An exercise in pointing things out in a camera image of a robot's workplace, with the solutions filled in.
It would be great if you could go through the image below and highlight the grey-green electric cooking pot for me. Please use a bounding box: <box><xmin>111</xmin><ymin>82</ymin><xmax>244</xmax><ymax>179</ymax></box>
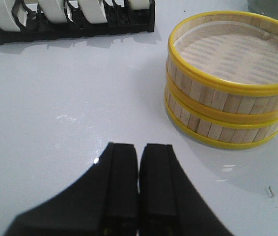
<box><xmin>248</xmin><ymin>0</ymin><xmax>278</xmax><ymax>20</ymax></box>

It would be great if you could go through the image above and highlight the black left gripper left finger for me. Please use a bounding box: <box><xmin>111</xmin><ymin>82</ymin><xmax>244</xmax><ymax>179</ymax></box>
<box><xmin>5</xmin><ymin>143</ymin><xmax>138</xmax><ymax>236</ymax></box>

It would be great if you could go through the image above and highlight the white bowl far right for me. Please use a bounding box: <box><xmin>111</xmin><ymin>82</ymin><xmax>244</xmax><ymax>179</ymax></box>
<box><xmin>129</xmin><ymin>0</ymin><xmax>150</xmax><ymax>10</ymax></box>

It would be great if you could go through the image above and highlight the black bowl rack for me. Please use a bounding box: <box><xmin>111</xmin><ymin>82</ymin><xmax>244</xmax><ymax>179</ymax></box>
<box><xmin>0</xmin><ymin>0</ymin><xmax>155</xmax><ymax>45</ymax></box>

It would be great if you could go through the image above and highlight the bamboo steamer basket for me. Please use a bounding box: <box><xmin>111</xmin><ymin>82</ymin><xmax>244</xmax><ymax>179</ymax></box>
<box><xmin>166</xmin><ymin>11</ymin><xmax>278</xmax><ymax>125</ymax></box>
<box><xmin>164</xmin><ymin>86</ymin><xmax>278</xmax><ymax>150</ymax></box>

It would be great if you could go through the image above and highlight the white bowl far left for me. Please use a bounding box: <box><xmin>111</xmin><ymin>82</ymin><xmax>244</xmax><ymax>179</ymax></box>
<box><xmin>0</xmin><ymin>0</ymin><xmax>28</xmax><ymax>32</ymax></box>

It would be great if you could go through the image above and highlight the white bowl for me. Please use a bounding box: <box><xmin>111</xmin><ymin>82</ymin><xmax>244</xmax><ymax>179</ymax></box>
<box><xmin>0</xmin><ymin>0</ymin><xmax>28</xmax><ymax>32</ymax></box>
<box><xmin>129</xmin><ymin>0</ymin><xmax>150</xmax><ymax>10</ymax></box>
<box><xmin>38</xmin><ymin>0</ymin><xmax>73</xmax><ymax>24</ymax></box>
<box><xmin>78</xmin><ymin>0</ymin><xmax>107</xmax><ymax>24</ymax></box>

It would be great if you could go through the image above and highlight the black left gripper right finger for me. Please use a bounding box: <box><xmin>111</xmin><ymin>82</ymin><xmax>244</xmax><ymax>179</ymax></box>
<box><xmin>139</xmin><ymin>144</ymin><xmax>232</xmax><ymax>236</ymax></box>

